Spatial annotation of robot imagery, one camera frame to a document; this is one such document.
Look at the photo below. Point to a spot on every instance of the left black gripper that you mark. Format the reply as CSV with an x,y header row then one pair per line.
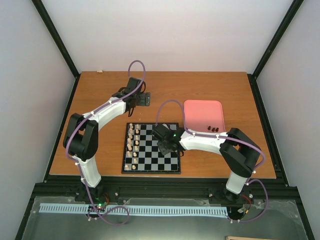
x,y
144,102

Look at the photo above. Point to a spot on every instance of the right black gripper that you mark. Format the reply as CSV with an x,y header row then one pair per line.
x,y
163,150

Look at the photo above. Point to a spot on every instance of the black aluminium frame rail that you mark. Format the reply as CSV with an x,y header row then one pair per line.
x,y
116,188

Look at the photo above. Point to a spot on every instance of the black white chessboard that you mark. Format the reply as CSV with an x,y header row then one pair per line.
x,y
140,149

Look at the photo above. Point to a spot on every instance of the pink plastic tray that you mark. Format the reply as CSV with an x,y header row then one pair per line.
x,y
199,114

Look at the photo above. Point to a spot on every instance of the light blue cable duct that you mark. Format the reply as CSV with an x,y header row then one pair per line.
x,y
136,210

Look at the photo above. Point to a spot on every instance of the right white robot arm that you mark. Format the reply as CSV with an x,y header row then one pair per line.
x,y
240,153

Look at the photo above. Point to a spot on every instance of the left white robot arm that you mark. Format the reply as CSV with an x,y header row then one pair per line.
x,y
81,138

